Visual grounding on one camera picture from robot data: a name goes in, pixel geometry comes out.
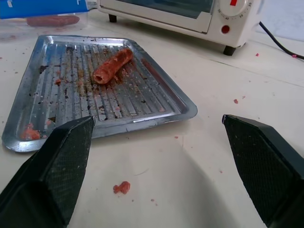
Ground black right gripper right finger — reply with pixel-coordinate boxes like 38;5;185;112
221;114;304;228

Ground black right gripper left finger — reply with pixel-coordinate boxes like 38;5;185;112
0;116;95;228

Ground pink sausage crumb lump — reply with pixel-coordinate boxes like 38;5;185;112
113;180;132;195

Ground ribbed metal baking tray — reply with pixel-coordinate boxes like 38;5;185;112
1;35;198;153

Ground browned sausage with hole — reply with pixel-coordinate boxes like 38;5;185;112
92;48;134;85

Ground clear plastic container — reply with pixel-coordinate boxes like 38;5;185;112
0;9;89;43

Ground reddish sausage in container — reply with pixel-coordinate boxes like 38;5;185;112
26;15;80;27

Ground blue container lid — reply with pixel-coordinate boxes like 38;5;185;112
0;0;89;20

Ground white toaster oven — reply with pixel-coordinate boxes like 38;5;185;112
96;0;268;57

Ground black power cable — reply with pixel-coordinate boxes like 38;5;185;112
258;21;304;60

